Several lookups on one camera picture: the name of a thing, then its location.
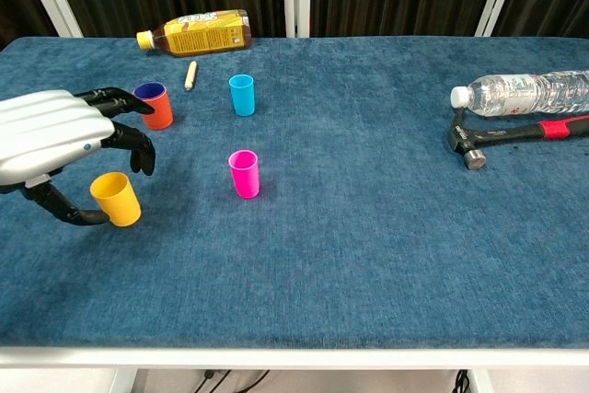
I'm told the blue velvet table cloth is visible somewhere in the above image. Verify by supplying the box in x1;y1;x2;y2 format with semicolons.
0;35;589;351

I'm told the pink plastic cup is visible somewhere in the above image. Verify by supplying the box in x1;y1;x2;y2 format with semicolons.
227;149;261;201

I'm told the light blue plastic cup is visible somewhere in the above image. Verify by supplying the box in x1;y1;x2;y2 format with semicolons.
228;74;256;118

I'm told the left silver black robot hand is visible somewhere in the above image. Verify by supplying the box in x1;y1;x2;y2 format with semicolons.
0;86;157;227

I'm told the black red claw hammer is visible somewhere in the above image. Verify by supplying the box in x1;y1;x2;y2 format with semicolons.
447;108;589;172

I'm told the short wooden dowel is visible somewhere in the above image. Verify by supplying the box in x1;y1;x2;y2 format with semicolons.
184;60;199;92

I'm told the dark blue plastic cup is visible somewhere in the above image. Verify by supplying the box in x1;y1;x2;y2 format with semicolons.
133;82;167;101

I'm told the yellow label tea bottle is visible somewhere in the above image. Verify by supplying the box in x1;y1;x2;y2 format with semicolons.
135;8;254;59

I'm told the clear plastic water bottle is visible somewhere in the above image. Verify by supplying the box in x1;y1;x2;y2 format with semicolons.
450;69;589;119

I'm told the orange plastic cup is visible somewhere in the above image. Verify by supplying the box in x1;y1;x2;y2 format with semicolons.
133;82;175;132

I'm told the yellow plastic cup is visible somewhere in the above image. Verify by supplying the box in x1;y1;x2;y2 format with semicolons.
88;171;143;228

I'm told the white table leg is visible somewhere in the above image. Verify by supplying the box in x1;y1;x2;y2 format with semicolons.
109;368;138;393
466;368;497;393

